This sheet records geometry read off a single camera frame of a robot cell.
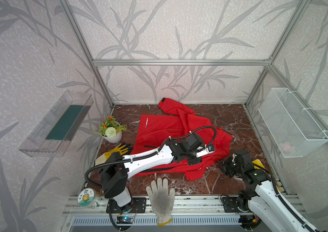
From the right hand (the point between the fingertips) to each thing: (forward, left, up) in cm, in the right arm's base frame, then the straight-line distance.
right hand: (215, 157), depth 83 cm
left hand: (0, +9, +7) cm, 12 cm away
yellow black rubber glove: (+7, +58, -5) cm, 58 cm away
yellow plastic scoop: (-1, -27, -6) cm, 28 cm away
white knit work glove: (-21, +31, -7) cm, 37 cm away
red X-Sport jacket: (+30, +24, -4) cm, 38 cm away
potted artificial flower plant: (+13, +61, +9) cm, 63 cm away
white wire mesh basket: (0, -28, +27) cm, 39 cm away
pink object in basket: (0, -33, +12) cm, 35 cm away
